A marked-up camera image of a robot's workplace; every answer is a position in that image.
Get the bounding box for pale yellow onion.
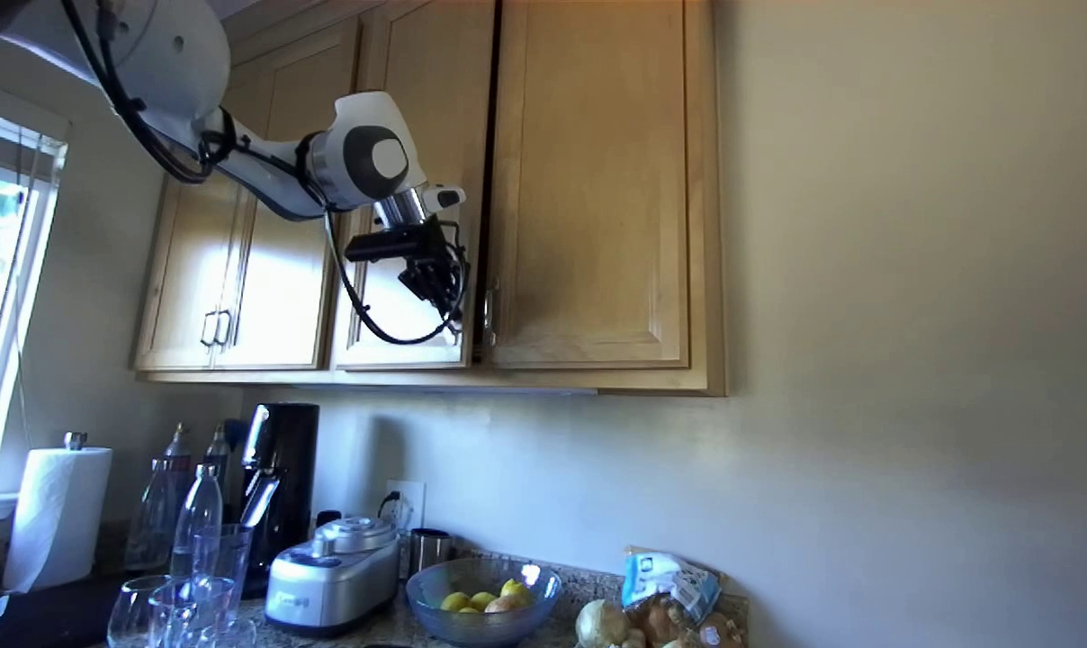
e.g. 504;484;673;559
573;595;630;648

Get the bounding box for wide wooden cabinet door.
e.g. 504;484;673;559
327;0;495;376

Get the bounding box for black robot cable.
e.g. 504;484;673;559
58;0;468;352

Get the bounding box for wooden cabinet frame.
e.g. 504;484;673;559
128;0;730;398

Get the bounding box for white framed window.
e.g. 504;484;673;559
0;102;68;496

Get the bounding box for clear drinking glass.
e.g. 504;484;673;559
103;572;180;648
174;572;246;648

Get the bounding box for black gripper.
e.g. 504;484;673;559
398;217;470;330

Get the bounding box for silver kettle lid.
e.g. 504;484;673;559
262;516;408;637

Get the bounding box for small dark metal cup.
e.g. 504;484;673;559
402;524;460;583

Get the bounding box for clear plastic bottle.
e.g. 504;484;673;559
169;460;230;587

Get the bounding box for black power plug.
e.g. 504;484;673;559
378;485;409;532

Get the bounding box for clear glass fruit bowl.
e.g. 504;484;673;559
402;554;570;648

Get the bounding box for white wall outlet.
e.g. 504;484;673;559
382;479;428;532

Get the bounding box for white paper towel roll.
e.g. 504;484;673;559
8;428;114;598

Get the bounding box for clear glass bottles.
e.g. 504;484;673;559
127;416;194;572

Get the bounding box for brown onion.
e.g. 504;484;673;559
630;598;691;648

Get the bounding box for blue white food package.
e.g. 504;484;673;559
620;548;727;628

